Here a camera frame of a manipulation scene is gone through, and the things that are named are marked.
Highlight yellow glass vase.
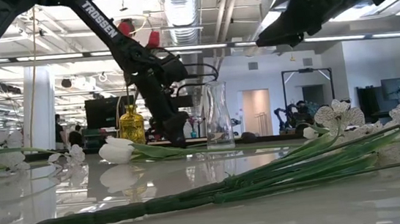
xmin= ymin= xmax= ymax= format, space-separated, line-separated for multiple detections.
xmin=117 ymin=103 xmax=147 ymax=146

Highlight white artificial tulip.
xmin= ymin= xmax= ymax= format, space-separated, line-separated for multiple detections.
xmin=301 ymin=121 xmax=332 ymax=142
xmin=97 ymin=117 xmax=300 ymax=167

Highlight person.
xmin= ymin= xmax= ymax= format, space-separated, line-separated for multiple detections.
xmin=67 ymin=124 xmax=85 ymax=149
xmin=52 ymin=113 xmax=67 ymax=151

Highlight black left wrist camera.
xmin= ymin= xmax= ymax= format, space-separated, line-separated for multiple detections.
xmin=159 ymin=52 xmax=190 ymax=86

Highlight ceiling light strip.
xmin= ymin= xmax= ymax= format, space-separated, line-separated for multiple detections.
xmin=0 ymin=18 xmax=400 ymax=77

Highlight beige door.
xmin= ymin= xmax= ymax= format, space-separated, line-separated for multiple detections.
xmin=241 ymin=88 xmax=274 ymax=138

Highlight small blue vase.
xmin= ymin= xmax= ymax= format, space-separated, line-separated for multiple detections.
xmin=187 ymin=115 xmax=199 ymax=140

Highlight clear glass vase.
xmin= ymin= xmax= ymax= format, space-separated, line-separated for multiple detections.
xmin=200 ymin=79 xmax=237 ymax=151

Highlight white blossom spray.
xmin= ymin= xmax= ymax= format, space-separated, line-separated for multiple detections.
xmin=0 ymin=122 xmax=88 ymax=181

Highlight black frame rig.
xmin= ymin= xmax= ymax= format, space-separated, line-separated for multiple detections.
xmin=280 ymin=65 xmax=338 ymax=130
xmin=160 ymin=70 xmax=225 ymax=141

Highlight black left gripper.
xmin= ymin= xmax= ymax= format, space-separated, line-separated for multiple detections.
xmin=133 ymin=64 xmax=199 ymax=152

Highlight background robot arms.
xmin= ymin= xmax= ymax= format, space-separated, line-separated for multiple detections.
xmin=272 ymin=98 xmax=322 ymax=132

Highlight silver ventilation duct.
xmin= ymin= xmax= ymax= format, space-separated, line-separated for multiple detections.
xmin=158 ymin=0 xmax=210 ymax=94
xmin=240 ymin=0 xmax=290 ymax=56

